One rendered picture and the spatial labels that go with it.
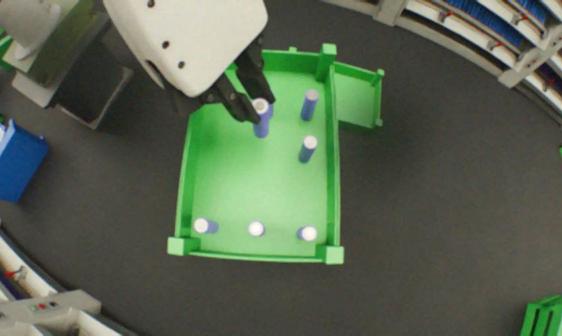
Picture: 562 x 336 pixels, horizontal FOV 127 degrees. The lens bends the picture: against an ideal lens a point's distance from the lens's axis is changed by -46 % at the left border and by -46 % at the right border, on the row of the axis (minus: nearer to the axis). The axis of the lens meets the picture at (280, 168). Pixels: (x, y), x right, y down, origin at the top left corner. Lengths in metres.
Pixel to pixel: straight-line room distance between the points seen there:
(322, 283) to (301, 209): 0.38
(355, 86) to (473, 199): 0.57
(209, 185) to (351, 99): 0.58
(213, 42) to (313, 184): 0.26
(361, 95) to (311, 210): 0.55
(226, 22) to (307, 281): 0.63
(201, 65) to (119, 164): 0.70
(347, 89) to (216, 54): 0.69
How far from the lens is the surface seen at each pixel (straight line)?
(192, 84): 0.18
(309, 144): 0.32
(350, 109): 0.81
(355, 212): 0.73
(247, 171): 0.37
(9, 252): 1.09
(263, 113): 0.25
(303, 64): 0.43
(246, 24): 0.20
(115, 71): 0.94
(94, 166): 0.92
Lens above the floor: 0.68
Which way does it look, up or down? 75 degrees down
